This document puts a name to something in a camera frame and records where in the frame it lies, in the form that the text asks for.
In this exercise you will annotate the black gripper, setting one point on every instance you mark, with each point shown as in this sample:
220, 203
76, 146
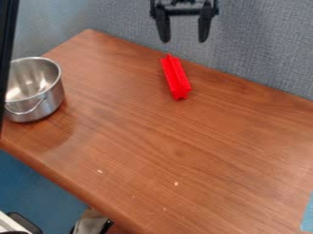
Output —
204, 9

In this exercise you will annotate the red star-shaped block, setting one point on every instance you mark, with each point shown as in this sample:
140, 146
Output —
175, 76

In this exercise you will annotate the stainless steel pot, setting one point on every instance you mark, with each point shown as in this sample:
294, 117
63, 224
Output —
35, 89

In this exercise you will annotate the black object at bottom left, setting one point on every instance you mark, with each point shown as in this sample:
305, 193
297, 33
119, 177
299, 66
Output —
25, 223

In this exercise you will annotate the white object at corner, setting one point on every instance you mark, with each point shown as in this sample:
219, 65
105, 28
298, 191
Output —
8, 225

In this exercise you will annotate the grey table leg bracket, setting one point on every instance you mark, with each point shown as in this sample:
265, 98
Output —
91, 223

